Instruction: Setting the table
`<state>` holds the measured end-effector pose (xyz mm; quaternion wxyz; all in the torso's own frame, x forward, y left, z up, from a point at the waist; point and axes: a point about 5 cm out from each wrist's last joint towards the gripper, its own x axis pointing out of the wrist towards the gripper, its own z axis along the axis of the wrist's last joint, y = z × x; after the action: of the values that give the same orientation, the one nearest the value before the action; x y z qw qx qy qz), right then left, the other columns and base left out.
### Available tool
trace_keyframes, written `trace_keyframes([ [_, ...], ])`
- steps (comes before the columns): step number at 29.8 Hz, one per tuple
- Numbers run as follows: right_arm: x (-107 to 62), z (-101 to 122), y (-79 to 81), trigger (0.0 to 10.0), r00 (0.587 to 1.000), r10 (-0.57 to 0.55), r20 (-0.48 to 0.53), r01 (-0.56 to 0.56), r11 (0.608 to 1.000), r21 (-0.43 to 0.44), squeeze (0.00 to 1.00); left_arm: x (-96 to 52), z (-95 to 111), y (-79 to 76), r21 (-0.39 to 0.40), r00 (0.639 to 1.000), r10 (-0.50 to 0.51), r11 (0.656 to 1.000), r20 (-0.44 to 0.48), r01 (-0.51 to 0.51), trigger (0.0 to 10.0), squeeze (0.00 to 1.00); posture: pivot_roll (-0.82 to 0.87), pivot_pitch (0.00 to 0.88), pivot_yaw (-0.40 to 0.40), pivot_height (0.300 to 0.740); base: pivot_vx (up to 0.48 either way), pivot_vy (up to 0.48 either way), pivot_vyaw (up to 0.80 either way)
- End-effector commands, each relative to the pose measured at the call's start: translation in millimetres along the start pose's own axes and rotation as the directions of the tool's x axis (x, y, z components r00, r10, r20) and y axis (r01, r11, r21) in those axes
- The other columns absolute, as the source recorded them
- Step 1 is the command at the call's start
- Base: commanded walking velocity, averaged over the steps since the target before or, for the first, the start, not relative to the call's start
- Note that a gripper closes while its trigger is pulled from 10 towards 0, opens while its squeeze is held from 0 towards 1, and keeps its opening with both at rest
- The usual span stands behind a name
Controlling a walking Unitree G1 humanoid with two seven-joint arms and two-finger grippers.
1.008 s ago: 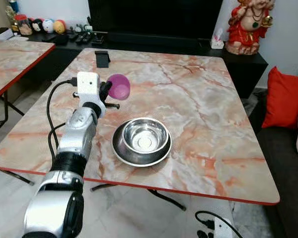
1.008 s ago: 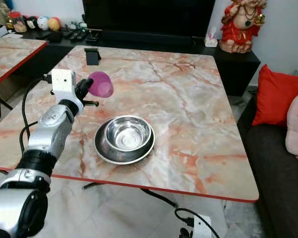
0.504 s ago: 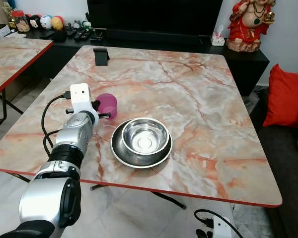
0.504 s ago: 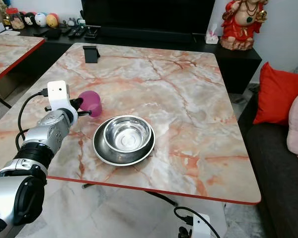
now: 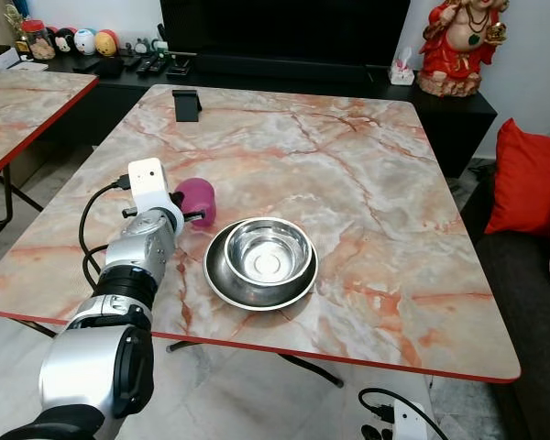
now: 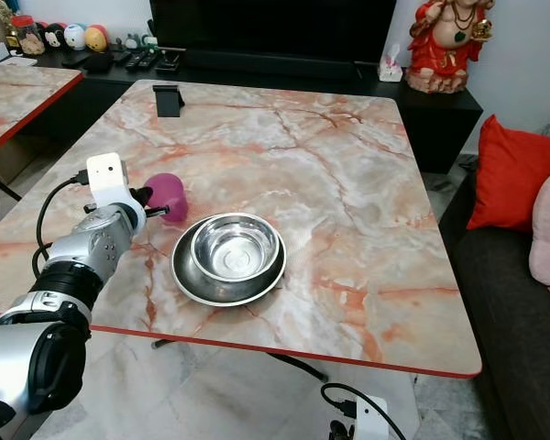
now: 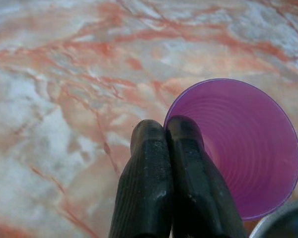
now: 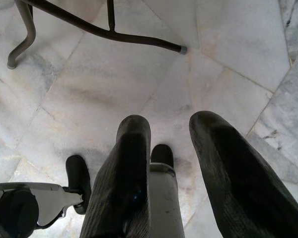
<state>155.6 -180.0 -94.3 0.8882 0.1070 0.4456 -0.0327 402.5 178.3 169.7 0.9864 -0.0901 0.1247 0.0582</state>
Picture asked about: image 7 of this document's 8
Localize purple plastic cup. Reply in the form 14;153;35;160
163;78;298;222

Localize silver metal round object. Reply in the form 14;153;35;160
249;199;298;238

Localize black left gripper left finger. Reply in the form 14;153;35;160
108;119;174;238

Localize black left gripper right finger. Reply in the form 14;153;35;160
165;115;247;238

